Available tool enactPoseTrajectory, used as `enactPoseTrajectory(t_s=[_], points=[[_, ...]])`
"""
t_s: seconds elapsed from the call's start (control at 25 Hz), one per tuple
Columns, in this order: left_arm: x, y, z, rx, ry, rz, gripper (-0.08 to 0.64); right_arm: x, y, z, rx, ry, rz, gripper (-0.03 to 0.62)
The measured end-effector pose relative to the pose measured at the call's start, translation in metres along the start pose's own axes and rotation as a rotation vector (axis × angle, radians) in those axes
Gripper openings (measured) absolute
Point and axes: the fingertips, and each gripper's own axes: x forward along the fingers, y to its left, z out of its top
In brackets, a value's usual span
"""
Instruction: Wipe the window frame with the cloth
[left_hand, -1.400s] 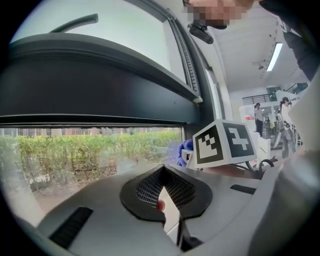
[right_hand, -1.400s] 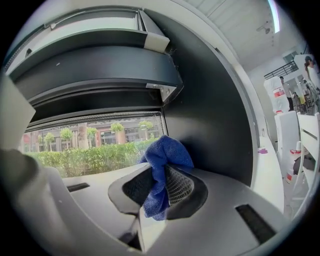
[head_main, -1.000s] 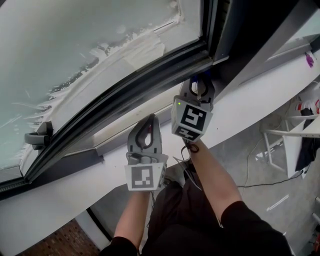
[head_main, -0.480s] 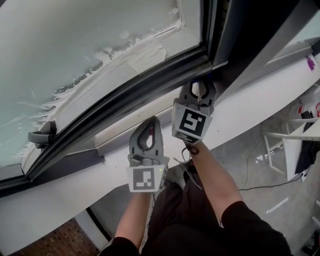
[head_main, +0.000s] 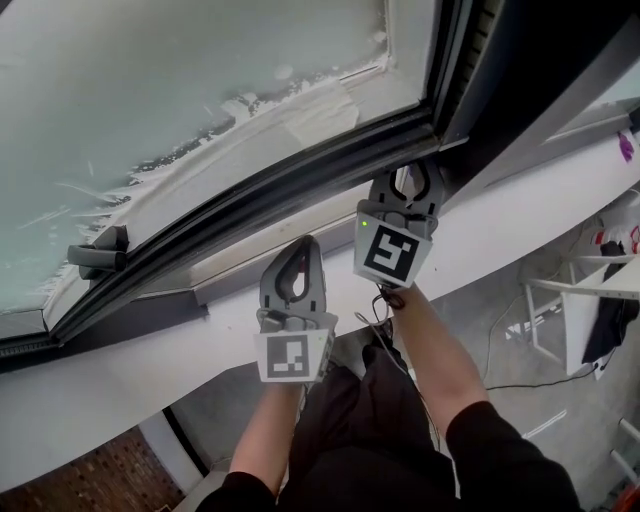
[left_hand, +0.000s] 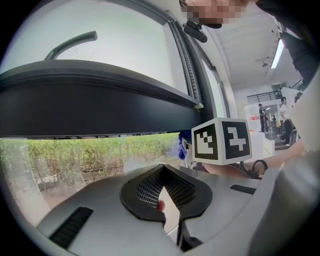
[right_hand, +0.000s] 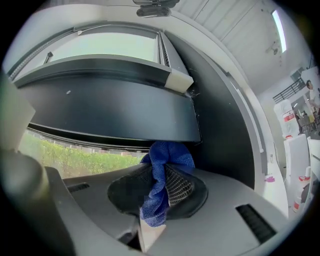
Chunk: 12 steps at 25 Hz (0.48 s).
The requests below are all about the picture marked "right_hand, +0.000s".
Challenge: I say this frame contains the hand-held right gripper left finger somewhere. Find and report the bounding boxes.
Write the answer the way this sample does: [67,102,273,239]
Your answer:
[61,162,155,253]

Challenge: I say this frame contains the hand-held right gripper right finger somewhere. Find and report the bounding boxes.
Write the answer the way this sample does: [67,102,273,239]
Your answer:
[145,164,291,256]

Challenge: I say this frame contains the blue cleaning cloth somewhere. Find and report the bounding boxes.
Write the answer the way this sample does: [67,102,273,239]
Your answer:
[139,140,197,229]

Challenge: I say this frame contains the dark window frame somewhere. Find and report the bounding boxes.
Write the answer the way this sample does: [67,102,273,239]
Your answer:
[7,20,266,191]

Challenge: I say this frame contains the green hedge outside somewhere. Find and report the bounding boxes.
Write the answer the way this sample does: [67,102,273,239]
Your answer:
[19,131,151,176]

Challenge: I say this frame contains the water dispenser bottles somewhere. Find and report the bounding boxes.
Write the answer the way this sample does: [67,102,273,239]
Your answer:
[273,99,301,139]

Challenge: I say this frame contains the black metal railing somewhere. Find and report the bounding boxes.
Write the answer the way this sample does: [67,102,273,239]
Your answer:
[272,76,308,104]

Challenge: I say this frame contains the ceiling light strip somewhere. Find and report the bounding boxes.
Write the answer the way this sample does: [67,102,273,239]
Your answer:
[271,9,287,54]

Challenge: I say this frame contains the black head camera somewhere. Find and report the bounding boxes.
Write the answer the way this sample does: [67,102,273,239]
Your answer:
[132,0,180,19]

